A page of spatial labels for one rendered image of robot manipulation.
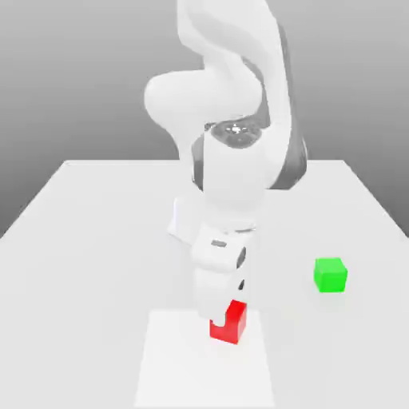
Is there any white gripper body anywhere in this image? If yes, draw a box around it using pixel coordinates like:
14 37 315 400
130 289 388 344
193 267 250 320

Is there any small red cube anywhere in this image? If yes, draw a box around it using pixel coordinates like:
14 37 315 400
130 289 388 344
208 299 249 346

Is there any small green cube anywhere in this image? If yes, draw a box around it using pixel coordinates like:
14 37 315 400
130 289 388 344
313 256 349 294

